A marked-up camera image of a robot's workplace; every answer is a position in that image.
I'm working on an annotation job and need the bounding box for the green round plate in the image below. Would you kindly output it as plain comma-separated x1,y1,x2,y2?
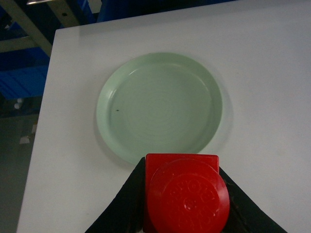
96,52,223,164

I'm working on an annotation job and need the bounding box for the red toy block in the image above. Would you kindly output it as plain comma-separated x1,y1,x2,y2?
143,153,230,233

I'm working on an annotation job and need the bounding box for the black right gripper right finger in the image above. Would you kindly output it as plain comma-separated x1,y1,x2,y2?
220,169,286,233

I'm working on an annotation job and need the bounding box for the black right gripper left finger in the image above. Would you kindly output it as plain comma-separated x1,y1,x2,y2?
86,158,146,233

